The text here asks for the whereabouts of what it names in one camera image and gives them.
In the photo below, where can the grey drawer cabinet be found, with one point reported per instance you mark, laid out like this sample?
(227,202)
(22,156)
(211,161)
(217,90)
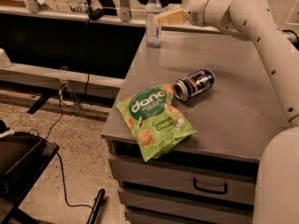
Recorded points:
(235,119)

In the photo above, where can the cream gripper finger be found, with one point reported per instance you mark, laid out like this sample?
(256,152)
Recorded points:
(174,17)

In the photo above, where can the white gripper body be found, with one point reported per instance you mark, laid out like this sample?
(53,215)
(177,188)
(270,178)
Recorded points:
(193,11)

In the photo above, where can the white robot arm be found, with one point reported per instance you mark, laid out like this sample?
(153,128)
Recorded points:
(277,188)

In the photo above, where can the black side table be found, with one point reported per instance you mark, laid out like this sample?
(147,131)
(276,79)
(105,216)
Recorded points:
(23,158)

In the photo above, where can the black box on ledge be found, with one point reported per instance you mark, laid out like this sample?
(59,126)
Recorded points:
(96,14)

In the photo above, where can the green rice chip bag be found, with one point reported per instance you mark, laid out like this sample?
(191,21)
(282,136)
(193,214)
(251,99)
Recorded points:
(154,123)

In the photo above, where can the blue soda can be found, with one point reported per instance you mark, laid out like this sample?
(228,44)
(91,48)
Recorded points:
(193,84)

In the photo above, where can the black bar on floor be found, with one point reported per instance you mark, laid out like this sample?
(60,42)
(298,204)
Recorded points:
(96,206)

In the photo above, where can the grey metal post middle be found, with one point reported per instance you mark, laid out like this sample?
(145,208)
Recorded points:
(125,10)

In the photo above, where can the clear plastic water bottle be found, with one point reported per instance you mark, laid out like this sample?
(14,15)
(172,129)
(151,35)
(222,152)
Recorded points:
(153,28)

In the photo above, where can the black drawer handle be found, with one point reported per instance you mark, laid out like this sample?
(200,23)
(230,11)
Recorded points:
(221,189)

